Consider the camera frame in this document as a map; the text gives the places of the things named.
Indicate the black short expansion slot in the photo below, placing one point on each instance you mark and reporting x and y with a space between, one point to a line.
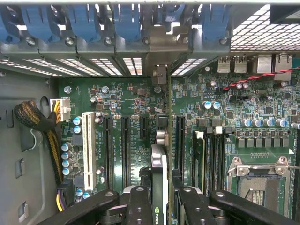
143 127

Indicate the silver ethernet port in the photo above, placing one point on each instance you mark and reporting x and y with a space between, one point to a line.
283 65

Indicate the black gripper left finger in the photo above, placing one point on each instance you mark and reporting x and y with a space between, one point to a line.
139 206

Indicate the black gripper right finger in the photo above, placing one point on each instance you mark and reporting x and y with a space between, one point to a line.
194 208

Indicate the open black PC case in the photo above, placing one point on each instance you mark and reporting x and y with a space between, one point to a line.
25 164

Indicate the black long expansion slot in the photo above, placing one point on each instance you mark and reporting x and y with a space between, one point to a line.
126 152
109 152
180 145

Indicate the white PCI expansion slot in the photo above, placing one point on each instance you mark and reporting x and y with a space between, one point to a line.
89 152

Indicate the CPU socket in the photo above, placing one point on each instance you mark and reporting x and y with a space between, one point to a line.
260 187

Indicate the silver USB port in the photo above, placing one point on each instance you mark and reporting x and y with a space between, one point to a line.
240 64
223 64

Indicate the silver port block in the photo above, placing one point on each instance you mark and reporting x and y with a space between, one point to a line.
264 64

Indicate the thin metal locking lever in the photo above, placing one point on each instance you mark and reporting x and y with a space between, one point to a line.
294 167

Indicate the green motherboard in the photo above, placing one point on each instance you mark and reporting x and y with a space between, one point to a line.
246 112

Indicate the white power connector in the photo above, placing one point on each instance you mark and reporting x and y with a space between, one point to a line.
64 110

